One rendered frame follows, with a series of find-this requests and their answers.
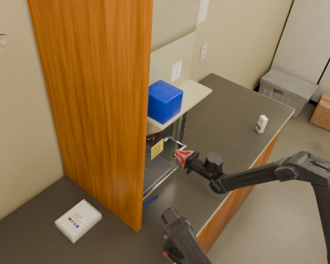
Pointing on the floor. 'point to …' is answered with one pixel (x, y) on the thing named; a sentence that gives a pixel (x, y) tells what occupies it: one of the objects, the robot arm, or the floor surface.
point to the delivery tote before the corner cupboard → (287, 89)
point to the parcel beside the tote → (328, 113)
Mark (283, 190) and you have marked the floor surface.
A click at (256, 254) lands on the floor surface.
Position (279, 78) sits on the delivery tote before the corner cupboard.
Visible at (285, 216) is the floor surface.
